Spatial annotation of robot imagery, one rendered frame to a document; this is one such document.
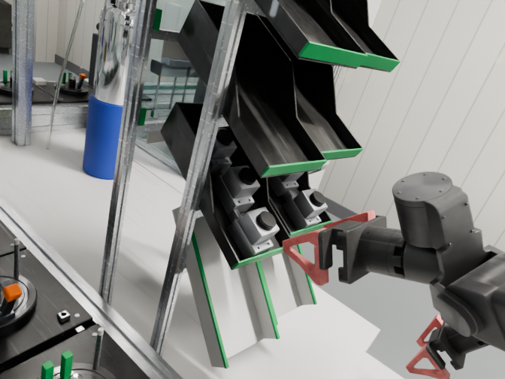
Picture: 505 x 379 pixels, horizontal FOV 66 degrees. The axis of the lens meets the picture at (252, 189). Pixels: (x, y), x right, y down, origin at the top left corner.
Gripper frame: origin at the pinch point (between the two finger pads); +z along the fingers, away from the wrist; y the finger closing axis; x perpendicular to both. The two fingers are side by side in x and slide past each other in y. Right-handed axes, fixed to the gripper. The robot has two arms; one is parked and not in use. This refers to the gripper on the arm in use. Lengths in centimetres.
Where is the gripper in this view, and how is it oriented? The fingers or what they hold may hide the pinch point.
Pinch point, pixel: (309, 238)
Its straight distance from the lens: 56.6
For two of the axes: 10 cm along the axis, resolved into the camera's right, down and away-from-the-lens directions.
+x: 0.6, 9.9, 1.4
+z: -7.2, -0.5, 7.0
